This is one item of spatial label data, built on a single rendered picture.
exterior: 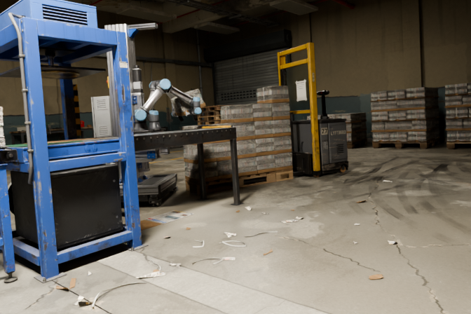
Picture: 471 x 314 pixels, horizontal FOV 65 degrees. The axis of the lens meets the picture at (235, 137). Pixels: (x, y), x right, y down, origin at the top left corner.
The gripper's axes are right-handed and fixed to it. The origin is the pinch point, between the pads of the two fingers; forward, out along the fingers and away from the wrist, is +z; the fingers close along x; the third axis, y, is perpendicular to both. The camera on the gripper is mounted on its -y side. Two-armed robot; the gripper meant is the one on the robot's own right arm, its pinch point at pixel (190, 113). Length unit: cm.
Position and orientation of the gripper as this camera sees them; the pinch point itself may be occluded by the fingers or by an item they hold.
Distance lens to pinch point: 444.2
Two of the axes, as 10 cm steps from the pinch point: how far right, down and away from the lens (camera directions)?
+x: -8.3, 4.3, -3.5
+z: -4.0, -0.2, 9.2
